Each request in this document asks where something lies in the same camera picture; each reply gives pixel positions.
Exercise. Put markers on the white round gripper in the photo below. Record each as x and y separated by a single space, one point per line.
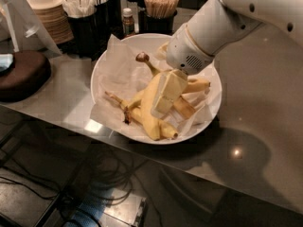
182 54

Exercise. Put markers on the curved yellow banana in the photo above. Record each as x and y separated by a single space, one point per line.
148 111

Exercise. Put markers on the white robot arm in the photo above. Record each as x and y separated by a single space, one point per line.
215 25

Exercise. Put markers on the short yellow banana behind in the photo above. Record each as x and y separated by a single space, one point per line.
184 108

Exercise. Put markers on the white round bowl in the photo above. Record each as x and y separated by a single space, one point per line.
126 41

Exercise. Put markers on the lower left yellow banana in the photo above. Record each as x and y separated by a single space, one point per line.
136 111

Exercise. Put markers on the white paper liner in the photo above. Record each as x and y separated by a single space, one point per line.
120 70

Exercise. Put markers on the black cup with stirrers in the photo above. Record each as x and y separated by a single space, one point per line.
159 15

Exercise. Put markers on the small brown glass bottle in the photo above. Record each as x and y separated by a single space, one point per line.
128 22

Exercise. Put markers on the black cup with cutlery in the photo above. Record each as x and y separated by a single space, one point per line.
108 18

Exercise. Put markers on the black cup with sachets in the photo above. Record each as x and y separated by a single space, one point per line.
81 17

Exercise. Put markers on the dark brown round pad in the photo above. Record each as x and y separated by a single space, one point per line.
28 73

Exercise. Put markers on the stack of paper bowls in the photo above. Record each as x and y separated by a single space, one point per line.
52 15

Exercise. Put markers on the clear plastic stand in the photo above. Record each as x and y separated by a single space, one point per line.
26 30

